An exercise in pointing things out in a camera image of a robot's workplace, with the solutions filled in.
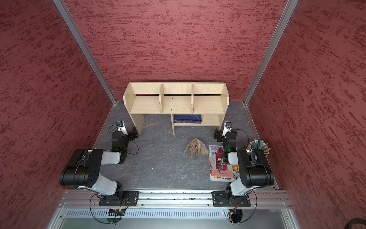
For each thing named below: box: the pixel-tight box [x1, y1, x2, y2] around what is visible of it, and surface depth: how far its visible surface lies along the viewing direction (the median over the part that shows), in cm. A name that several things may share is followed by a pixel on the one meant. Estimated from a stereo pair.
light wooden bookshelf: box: [122, 82, 230, 136], surface depth 86 cm
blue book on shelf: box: [173, 114, 203, 124], surface depth 92 cm
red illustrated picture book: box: [209, 145, 240, 183], surface depth 85 cm
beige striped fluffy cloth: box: [183, 138, 210, 160], surface depth 89 cm
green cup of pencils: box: [246, 138, 272, 156], surface depth 81 cm
